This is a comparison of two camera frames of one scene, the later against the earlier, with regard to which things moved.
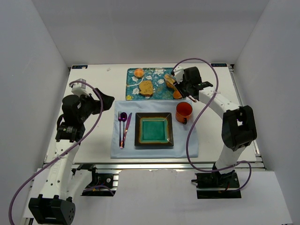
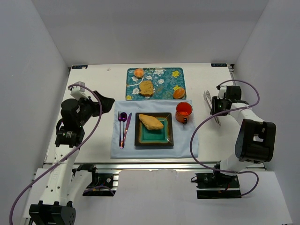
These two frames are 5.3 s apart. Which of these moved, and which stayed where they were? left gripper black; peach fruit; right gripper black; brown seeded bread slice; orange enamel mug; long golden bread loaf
Moved: right gripper black; long golden bread loaf
Stayed: brown seeded bread slice; left gripper black; peach fruit; orange enamel mug
